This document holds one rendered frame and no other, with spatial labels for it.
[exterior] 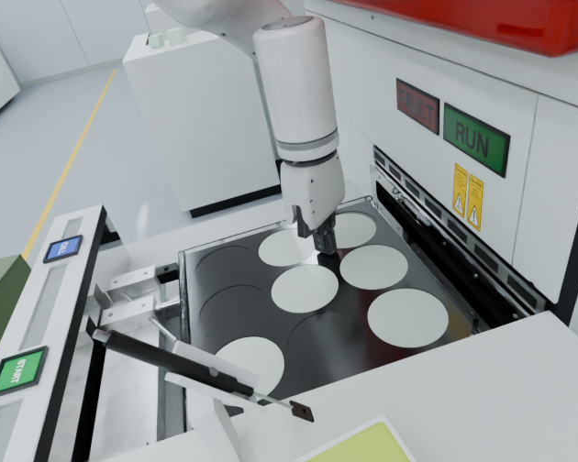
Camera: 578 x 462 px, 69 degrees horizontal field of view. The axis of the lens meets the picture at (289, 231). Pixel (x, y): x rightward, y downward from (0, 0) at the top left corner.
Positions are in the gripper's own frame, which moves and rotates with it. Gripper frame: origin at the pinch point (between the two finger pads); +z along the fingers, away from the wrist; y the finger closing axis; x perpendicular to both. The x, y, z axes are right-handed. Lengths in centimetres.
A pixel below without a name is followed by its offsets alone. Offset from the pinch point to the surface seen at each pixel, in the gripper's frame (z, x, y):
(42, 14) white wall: -7, -743, -338
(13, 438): -3.6, -9.9, 44.2
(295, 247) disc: 2.4, -5.5, 0.8
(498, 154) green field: -17.6, 23.6, -0.4
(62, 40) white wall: 37, -736, -347
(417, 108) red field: -17.4, 10.7, -11.5
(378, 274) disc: 2.4, 9.8, 1.5
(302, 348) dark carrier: 2.5, 7.1, 17.6
